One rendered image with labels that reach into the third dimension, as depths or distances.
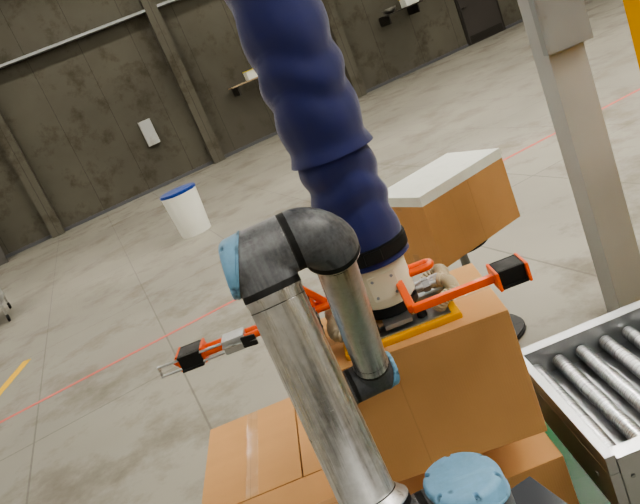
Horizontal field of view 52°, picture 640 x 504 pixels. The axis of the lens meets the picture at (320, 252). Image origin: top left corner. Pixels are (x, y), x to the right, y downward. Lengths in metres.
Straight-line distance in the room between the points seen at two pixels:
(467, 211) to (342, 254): 2.26
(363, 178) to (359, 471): 0.81
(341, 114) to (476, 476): 0.92
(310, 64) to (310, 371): 0.81
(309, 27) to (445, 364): 0.95
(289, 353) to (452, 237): 2.28
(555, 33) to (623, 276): 1.16
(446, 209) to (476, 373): 1.61
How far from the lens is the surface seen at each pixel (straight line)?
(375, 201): 1.79
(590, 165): 3.15
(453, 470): 1.34
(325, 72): 1.71
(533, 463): 2.15
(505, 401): 1.95
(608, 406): 2.28
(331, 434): 1.24
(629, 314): 2.65
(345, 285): 1.33
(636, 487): 2.10
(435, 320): 1.85
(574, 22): 3.00
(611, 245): 3.29
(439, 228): 3.35
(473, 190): 3.50
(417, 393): 1.89
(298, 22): 1.70
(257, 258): 1.20
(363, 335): 1.48
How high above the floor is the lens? 1.90
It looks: 17 degrees down
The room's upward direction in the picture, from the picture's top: 23 degrees counter-clockwise
